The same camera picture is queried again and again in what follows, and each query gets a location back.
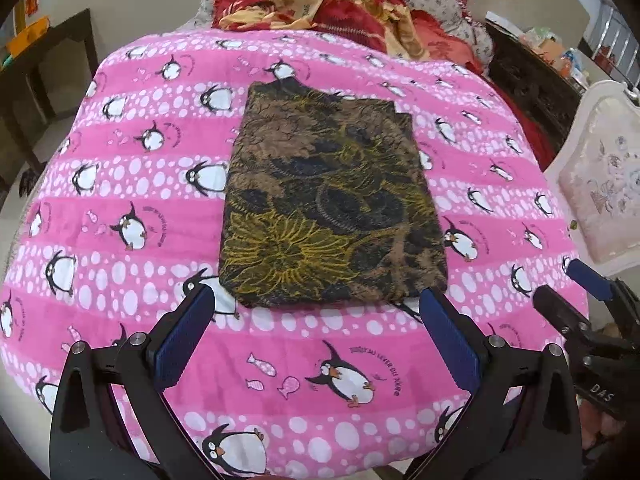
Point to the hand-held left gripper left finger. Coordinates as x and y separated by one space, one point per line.
185 335

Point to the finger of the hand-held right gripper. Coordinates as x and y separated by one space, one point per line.
592 275
560 310

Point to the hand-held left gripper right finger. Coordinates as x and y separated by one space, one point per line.
450 340

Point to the brown floral shirt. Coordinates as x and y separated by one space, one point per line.
330 200

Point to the person's right hand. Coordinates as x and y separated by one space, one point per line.
607 435

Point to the white ornate chair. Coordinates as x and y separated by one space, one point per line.
600 185

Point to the red bed sheet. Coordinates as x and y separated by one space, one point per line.
525 125

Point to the pink penguin blanket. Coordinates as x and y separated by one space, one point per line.
125 160

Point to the dark carved wooden cabinet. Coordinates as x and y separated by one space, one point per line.
535 75

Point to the dark slippers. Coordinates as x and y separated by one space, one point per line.
27 182

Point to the orange packet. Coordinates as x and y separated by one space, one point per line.
555 54

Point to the metal rack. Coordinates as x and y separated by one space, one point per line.
615 45

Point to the pale green plastic bag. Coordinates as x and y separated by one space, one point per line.
535 39

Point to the pink red pillow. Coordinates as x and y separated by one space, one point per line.
445 42

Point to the dark wooden table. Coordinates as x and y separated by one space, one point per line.
45 90

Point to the red floral cloth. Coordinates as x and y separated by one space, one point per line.
462 6

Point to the orange box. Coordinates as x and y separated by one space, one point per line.
27 37

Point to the red and yellow floral quilt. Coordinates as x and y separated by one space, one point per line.
310 5

